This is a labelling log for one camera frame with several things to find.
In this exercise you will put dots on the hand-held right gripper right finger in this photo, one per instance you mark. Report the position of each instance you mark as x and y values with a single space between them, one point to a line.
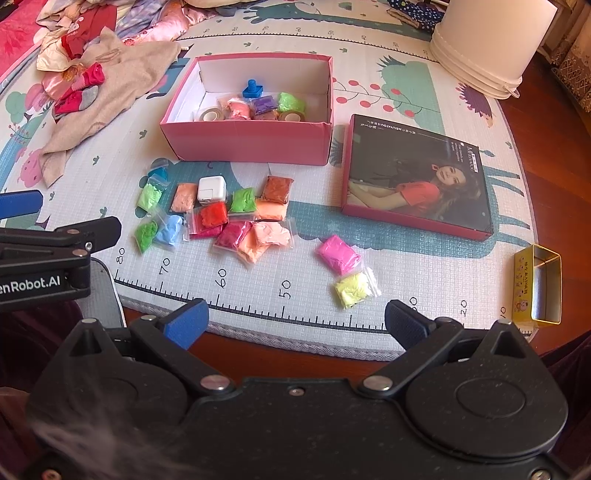
406 324

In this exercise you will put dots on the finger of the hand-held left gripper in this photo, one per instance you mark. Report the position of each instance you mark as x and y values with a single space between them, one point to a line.
18 205
74 230

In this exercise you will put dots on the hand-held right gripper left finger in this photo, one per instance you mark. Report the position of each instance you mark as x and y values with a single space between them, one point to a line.
188 324

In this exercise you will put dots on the yellow clay packet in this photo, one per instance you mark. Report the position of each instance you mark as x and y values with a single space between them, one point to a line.
353 288

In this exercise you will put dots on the pink and white toy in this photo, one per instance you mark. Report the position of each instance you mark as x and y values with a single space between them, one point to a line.
338 253

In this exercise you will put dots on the pile of clay packets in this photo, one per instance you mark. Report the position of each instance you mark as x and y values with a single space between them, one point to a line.
241 201

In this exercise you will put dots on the glossy box with woman photo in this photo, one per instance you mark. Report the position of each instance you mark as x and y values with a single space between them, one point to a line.
415 184

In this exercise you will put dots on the pink cardboard box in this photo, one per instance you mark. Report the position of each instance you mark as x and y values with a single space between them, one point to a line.
249 138

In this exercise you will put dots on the grey pouch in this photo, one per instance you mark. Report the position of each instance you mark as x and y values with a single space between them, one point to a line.
107 295

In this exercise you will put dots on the red grey sock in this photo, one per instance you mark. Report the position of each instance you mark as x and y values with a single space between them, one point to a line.
77 99

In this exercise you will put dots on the yellow metal tin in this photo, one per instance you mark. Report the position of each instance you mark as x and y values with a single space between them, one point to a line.
524 286

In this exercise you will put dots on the white charger adapter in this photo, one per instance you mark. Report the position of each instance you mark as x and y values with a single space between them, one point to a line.
212 189

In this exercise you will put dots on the beige cloth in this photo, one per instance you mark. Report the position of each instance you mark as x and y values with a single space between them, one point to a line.
120 69

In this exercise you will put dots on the pink blanket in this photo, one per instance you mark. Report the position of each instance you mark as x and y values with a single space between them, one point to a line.
18 32

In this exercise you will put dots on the tape roll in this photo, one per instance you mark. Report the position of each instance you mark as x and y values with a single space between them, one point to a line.
290 117
210 114

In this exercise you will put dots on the salmon clay packet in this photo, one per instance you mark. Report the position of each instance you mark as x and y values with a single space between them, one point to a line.
238 110

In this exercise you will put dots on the pile of colourful clothes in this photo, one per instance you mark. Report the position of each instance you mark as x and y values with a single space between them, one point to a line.
152 23

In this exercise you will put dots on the blue toy bolt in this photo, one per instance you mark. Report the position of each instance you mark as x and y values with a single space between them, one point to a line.
250 88

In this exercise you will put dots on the purple clay packet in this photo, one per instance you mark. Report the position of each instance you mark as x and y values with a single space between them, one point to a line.
263 105

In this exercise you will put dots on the cartoon printed play mat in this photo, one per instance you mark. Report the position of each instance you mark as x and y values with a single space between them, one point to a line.
415 92

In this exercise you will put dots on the green clay packet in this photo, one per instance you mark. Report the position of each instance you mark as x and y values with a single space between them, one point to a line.
291 100

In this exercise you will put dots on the white plastic bucket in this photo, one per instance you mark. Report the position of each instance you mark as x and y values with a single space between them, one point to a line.
485 41

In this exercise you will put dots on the patterned lace curtain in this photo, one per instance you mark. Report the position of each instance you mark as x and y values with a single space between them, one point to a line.
572 69

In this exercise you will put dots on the dark blue dotted cloth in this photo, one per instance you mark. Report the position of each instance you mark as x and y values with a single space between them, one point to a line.
415 11

